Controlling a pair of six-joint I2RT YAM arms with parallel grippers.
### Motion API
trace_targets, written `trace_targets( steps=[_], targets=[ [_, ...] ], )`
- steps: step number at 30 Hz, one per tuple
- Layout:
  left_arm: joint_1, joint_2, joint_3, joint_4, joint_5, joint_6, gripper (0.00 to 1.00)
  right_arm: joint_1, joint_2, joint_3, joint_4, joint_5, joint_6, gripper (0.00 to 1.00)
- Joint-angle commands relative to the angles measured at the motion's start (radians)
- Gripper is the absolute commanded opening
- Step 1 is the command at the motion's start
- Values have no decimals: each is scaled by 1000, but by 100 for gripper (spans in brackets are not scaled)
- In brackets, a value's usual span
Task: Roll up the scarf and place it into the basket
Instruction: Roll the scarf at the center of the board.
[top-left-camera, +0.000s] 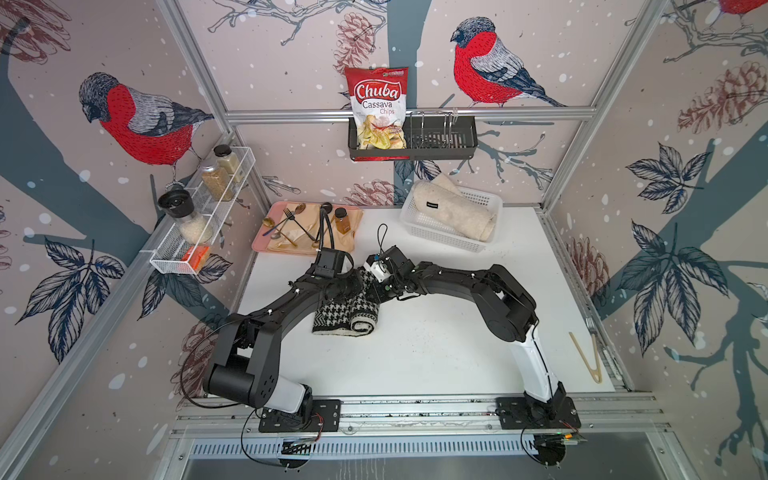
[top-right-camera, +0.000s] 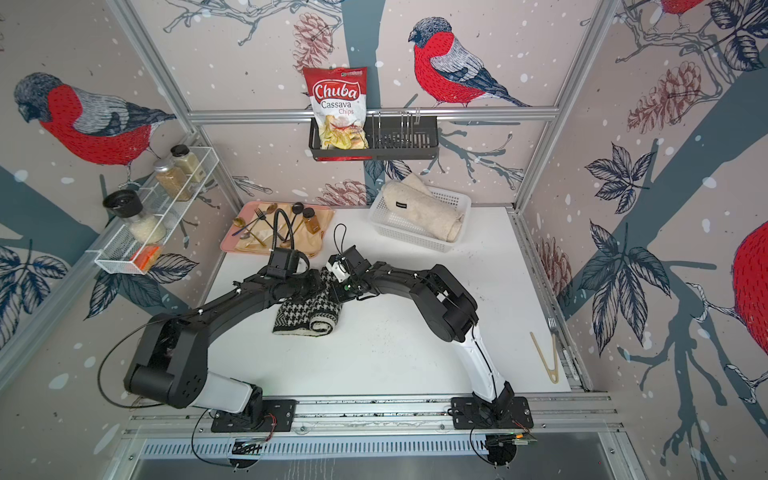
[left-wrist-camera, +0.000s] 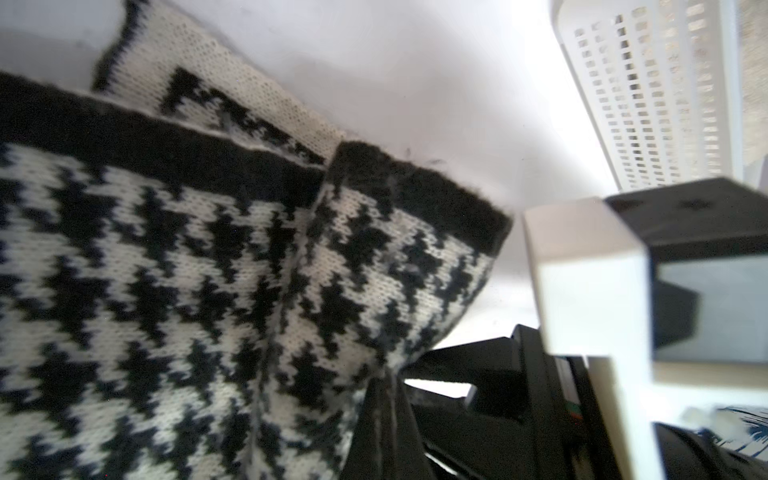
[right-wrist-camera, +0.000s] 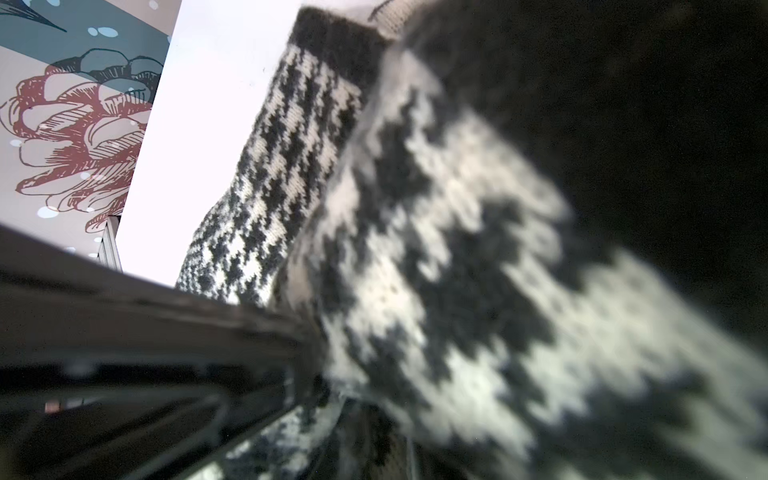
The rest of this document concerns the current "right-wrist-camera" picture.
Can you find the black white patterned scarf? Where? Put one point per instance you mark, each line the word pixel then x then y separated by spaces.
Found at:
pixel 532 233

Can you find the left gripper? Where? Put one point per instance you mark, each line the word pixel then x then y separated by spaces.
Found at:
pixel 106 376

